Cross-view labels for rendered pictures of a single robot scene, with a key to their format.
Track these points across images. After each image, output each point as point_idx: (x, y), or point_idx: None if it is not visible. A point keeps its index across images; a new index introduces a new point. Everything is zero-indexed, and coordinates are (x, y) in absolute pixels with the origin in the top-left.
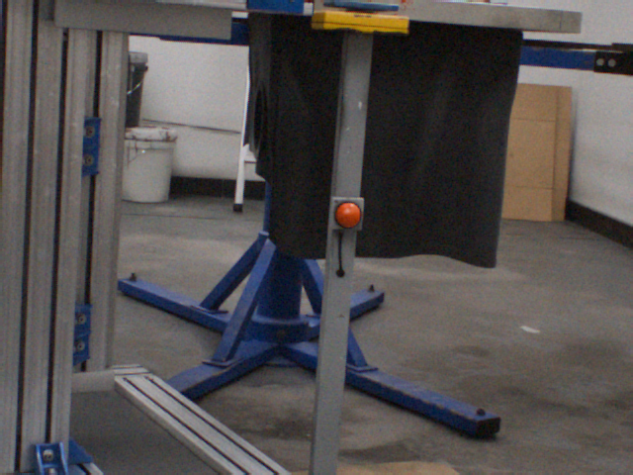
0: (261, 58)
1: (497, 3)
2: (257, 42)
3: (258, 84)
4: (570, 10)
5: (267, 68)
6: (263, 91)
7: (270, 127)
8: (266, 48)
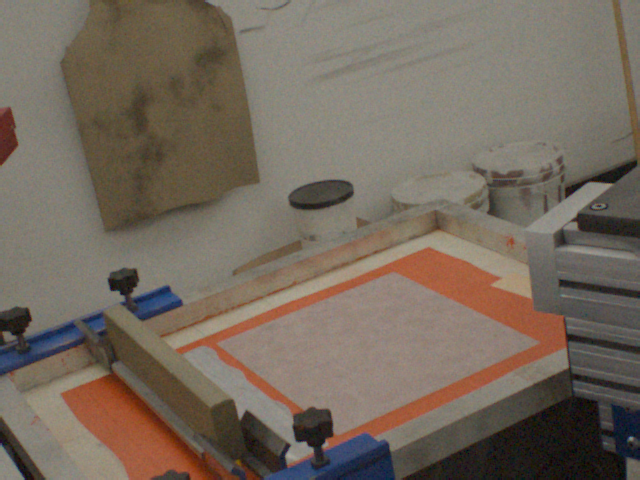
0: (549, 434)
1: (141, 297)
2: (439, 463)
3: (550, 468)
4: (448, 200)
5: (590, 421)
6: (596, 450)
7: (626, 468)
8: (568, 408)
